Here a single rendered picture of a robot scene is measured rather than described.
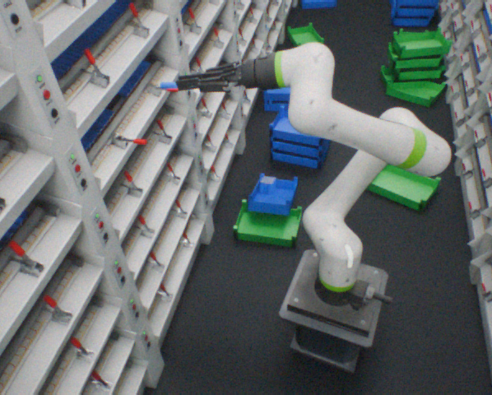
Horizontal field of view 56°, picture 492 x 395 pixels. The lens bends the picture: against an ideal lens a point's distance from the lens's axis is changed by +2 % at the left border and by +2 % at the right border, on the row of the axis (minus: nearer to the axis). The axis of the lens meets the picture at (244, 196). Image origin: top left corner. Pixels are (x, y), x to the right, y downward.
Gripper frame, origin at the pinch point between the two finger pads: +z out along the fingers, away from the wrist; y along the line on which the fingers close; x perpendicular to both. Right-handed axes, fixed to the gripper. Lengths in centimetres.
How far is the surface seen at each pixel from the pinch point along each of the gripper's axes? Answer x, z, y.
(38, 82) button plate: -24.5, 8.2, 40.7
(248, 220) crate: 102, 21, -44
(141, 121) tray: 7.7, 16.8, 5.5
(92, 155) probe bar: 3.1, 19.6, 27.2
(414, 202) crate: 115, -57, -67
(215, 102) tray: 44, 26, -64
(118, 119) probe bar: 3.1, 19.7, 10.9
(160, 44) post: -1.4, 18.8, -25.1
